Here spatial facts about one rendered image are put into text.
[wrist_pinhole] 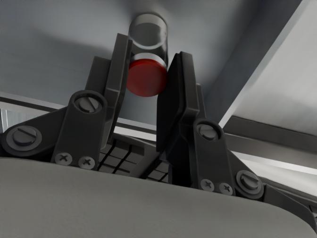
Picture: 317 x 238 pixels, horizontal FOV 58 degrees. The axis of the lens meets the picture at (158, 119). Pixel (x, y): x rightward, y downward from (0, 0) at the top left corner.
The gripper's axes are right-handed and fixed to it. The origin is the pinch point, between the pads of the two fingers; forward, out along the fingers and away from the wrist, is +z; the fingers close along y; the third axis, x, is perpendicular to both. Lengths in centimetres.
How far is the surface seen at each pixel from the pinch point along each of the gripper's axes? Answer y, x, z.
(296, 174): 27.7, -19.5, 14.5
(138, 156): 3.9, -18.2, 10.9
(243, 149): 9.0, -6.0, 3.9
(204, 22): 2.8, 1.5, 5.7
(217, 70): 4.9, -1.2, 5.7
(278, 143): 11.2, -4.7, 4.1
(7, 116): -21, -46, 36
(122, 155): 2.1, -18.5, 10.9
